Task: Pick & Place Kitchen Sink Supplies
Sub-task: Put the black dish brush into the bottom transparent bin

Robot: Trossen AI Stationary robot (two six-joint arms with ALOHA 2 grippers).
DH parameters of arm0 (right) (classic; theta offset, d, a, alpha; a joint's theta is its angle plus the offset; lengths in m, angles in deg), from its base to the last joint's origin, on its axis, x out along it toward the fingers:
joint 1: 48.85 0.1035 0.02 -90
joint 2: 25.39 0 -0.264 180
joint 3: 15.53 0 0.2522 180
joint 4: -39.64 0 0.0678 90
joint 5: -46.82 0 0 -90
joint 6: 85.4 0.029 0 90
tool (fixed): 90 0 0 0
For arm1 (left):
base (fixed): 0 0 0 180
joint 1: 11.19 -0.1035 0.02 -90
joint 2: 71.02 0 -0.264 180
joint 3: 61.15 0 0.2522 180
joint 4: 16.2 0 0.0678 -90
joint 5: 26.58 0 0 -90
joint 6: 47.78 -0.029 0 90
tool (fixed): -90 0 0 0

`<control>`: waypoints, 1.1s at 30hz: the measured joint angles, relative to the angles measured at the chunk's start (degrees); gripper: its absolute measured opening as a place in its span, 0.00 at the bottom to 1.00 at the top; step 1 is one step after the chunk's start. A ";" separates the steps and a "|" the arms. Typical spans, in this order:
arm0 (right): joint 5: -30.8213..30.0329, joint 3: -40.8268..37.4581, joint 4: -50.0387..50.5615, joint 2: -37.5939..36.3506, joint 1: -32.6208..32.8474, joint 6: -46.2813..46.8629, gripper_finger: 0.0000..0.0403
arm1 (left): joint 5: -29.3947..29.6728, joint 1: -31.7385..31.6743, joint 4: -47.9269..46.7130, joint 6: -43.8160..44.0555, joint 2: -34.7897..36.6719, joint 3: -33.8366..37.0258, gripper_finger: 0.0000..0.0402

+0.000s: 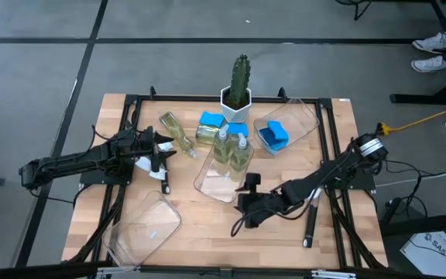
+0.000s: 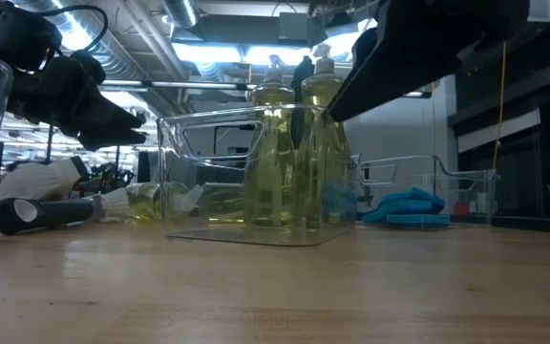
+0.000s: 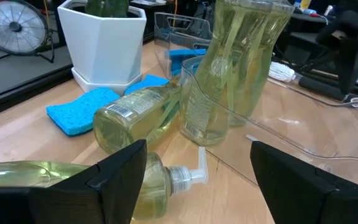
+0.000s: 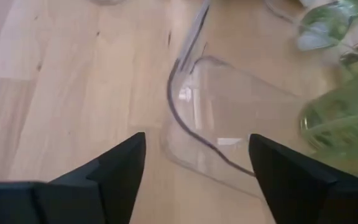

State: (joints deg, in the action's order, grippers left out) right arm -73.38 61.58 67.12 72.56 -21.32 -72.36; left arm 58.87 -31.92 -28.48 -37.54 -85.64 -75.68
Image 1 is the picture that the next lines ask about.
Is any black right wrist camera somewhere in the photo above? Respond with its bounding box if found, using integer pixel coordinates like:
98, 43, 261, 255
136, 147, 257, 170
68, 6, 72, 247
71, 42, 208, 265
245, 173, 262, 191

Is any yellow dish soap bottle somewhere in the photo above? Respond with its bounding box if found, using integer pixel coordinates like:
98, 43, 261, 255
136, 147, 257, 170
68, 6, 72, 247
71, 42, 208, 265
212, 123, 234, 167
159, 111, 199, 159
195, 124, 221, 146
228, 133, 253, 183

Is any person's white shoe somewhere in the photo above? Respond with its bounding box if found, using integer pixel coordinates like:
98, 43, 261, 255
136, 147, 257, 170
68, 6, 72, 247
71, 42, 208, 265
411, 32, 446, 54
410, 55, 446, 74

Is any clear plastic bin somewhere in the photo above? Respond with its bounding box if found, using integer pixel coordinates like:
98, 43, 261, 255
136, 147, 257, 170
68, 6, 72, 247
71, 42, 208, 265
252, 97, 321, 157
193, 143, 255, 205
102, 189, 183, 268

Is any white hexagonal plant pot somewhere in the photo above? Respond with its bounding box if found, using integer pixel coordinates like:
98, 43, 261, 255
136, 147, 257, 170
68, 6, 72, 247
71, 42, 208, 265
220, 85, 253, 125

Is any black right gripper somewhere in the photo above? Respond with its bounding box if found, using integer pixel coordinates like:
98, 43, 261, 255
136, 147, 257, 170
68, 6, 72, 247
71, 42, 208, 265
236, 189, 297, 229

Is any green cactus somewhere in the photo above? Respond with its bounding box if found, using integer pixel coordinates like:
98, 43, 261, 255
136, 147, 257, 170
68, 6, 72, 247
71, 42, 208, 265
228, 53, 252, 110

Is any black power strip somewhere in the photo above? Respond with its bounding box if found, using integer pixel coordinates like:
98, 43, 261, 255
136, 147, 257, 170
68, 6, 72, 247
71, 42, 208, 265
381, 197, 402, 224

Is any white printed paper sheet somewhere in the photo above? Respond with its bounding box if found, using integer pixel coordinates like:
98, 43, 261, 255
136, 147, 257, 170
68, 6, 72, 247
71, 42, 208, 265
400, 231, 446, 278

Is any yellow extension cable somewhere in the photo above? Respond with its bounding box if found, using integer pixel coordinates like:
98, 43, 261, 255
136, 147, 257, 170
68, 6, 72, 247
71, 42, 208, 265
376, 99, 446, 136

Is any black aluminium table frame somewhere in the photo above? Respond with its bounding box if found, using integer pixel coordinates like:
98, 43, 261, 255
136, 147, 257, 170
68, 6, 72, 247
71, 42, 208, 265
62, 85, 389, 279

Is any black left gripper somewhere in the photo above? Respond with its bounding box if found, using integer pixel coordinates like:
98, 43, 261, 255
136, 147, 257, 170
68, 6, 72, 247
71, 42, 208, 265
116, 126, 178, 174

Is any black desk leg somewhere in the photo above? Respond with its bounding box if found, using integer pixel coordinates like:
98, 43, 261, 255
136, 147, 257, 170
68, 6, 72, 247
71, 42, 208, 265
379, 211, 446, 238
389, 71, 446, 106

